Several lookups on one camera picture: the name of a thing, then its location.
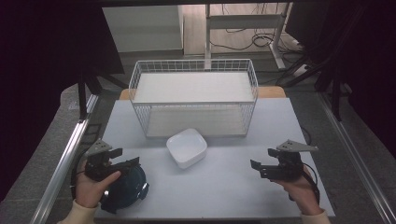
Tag wooden table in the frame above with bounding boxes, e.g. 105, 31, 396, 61
119, 86, 287, 102

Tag white desk frame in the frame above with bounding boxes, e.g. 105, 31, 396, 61
204, 2, 295, 71

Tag white cabinet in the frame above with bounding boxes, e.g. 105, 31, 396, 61
101, 4, 185, 54

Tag metal rail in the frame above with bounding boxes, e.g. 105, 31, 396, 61
29, 92, 101, 224
317, 92, 396, 224

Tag black curtain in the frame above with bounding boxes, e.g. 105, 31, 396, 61
284, 0, 396, 161
0, 0, 126, 202

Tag dark blue round container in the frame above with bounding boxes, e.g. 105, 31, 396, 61
99, 163, 150, 215

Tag black stand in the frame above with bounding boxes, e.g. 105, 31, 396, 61
76, 70, 129, 123

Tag white square bowl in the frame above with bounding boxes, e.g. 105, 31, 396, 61
165, 127, 208, 170

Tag right hand-held gripper cable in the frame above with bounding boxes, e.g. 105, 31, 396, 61
301, 161, 321, 204

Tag black floor cables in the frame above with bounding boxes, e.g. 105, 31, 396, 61
208, 3, 309, 64

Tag hand-held gripper cable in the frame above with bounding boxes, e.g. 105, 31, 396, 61
301, 161, 321, 204
69, 148, 91, 201

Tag white wire rack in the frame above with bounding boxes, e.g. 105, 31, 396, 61
128, 58, 260, 139

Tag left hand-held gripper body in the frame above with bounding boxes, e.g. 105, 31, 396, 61
83, 138, 131, 183

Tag person's right hand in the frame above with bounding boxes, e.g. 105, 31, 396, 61
273, 165, 325, 217

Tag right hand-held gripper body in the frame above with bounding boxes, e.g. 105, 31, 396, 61
260, 138, 319, 182

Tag black table cable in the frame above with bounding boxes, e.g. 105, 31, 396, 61
300, 125, 313, 147

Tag left hand-held gripper cable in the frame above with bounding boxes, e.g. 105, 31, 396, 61
69, 148, 91, 201

